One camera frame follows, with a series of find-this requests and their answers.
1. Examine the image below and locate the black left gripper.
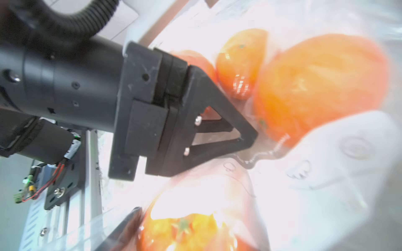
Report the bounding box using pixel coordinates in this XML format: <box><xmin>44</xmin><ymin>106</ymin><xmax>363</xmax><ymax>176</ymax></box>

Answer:
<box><xmin>1</xmin><ymin>36</ymin><xmax>188</xmax><ymax>180</ymax></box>

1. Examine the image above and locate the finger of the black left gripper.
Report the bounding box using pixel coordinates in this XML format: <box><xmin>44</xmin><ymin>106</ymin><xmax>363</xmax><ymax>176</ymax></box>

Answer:
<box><xmin>145</xmin><ymin>66</ymin><xmax>258</xmax><ymax>177</ymax></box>

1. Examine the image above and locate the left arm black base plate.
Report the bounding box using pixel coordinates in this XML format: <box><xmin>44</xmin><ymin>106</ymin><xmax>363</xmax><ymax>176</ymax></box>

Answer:
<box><xmin>44</xmin><ymin>130</ymin><xmax>85</xmax><ymax>211</ymax></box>

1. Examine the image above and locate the clear zip-top bag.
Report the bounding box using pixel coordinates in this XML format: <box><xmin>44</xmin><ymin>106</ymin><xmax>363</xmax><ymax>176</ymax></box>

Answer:
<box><xmin>100</xmin><ymin>0</ymin><xmax>402</xmax><ymax>251</ymax></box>

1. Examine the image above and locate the orange fruit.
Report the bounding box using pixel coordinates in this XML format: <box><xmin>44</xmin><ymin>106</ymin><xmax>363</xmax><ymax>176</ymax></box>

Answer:
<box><xmin>216</xmin><ymin>28</ymin><xmax>269</xmax><ymax>100</ymax></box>
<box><xmin>136</xmin><ymin>204</ymin><xmax>240</xmax><ymax>251</ymax></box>
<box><xmin>253</xmin><ymin>33</ymin><xmax>390</xmax><ymax>147</ymax></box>
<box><xmin>171</xmin><ymin>50</ymin><xmax>219</xmax><ymax>89</ymax></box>

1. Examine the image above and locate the aluminium mounting rail frame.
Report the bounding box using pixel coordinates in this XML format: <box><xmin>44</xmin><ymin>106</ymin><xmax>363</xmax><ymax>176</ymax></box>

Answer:
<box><xmin>19</xmin><ymin>130</ymin><xmax>103</xmax><ymax>251</ymax></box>

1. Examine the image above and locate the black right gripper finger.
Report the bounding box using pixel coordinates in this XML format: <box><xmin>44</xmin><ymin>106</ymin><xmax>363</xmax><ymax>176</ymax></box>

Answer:
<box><xmin>95</xmin><ymin>207</ymin><xmax>142</xmax><ymax>251</ymax></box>

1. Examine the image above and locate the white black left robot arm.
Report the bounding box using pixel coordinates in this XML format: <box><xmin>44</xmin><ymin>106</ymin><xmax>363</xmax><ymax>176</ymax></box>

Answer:
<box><xmin>1</xmin><ymin>1</ymin><xmax>258</xmax><ymax>181</ymax></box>

